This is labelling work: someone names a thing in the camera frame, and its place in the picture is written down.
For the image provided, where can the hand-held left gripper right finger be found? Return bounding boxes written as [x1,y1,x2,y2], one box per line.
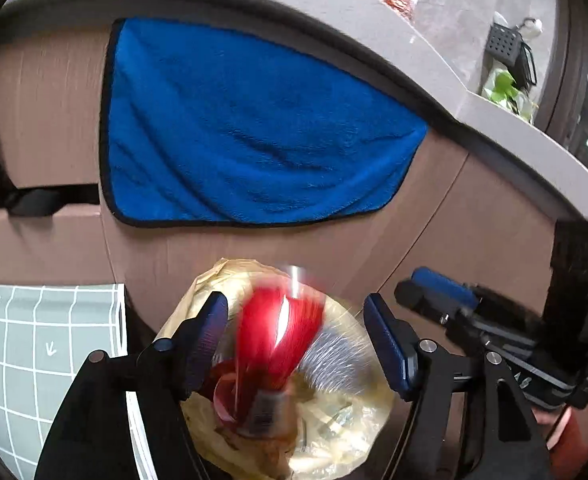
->
[363,292,555,480]

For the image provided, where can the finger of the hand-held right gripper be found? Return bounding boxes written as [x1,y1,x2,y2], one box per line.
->
[395,280,475,329]
[411,267,477,309]

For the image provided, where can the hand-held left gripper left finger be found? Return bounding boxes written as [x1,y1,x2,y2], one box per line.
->
[34,291,230,480]

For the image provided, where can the red drink can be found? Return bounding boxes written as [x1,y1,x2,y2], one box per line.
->
[234,265,327,396]

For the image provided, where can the yellowish plastic trash bag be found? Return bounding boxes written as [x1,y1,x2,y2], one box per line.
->
[151,257,395,480]

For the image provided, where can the red snack wrapper white barcode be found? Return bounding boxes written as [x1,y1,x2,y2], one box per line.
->
[239,390,295,438]

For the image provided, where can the person's right forearm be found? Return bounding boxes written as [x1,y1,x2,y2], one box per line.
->
[546,407,587,480]

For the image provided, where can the person's right hand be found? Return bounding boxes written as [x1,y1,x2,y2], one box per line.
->
[531,406,573,451]

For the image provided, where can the brown cabinet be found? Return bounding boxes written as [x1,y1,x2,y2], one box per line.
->
[0,40,588,480]

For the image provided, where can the blue towel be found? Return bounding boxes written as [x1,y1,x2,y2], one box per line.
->
[99,17,430,228]

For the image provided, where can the green plastic bag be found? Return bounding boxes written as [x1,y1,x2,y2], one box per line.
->
[481,67,537,121]

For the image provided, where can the black hanging utensil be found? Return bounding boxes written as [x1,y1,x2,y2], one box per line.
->
[516,42,538,88]

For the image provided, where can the black perforated utensil holder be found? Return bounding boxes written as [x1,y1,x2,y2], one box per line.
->
[484,24,522,66]

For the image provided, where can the white small ornament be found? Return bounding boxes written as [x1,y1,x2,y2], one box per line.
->
[519,16,544,41]

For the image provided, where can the grey countertop ledge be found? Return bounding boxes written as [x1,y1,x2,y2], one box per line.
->
[0,0,588,251]

